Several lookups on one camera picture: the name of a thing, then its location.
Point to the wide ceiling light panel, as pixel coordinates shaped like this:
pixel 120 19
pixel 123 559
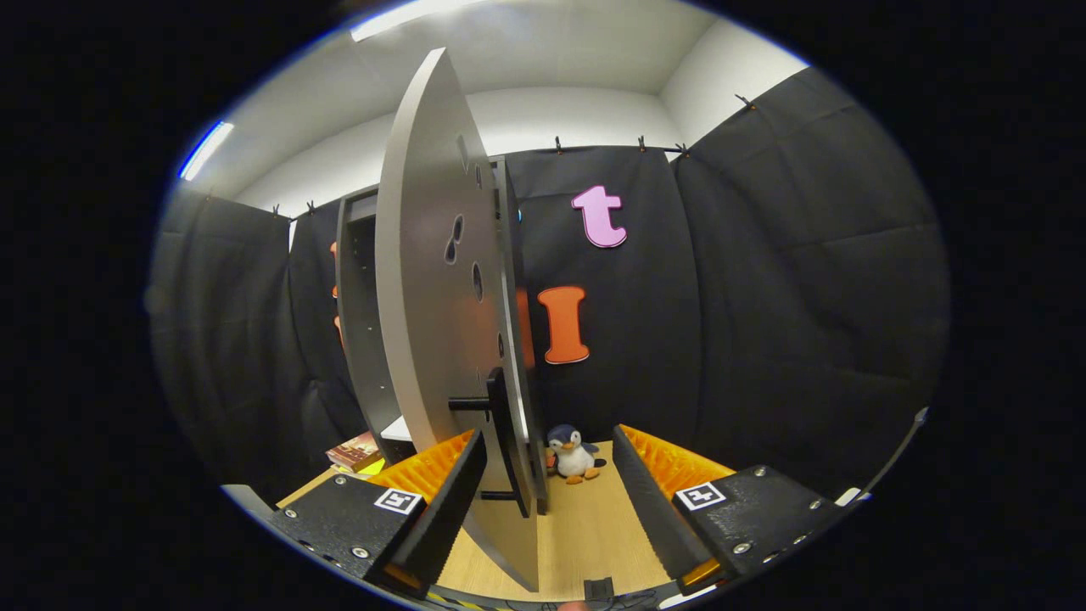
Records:
pixel 407 13

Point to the row of black cloth clips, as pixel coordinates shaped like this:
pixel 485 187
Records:
pixel 642 144

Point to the penguin plush toy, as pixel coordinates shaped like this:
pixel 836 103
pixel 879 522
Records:
pixel 573 454

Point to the brown book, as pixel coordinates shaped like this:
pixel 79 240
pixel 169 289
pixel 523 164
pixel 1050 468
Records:
pixel 355 451

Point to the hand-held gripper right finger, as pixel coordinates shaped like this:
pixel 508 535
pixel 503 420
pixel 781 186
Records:
pixel 653 509

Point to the black backdrop cloth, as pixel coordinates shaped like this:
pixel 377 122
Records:
pixel 764 297

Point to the yellow book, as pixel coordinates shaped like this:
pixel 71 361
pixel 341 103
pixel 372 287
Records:
pixel 372 468

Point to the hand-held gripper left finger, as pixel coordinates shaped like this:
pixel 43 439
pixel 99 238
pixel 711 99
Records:
pixel 445 509

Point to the grey shoe cabinet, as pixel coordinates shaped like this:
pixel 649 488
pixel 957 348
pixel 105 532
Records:
pixel 361 322

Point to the narrow ceiling light strip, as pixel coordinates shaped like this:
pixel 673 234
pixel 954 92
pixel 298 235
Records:
pixel 206 151

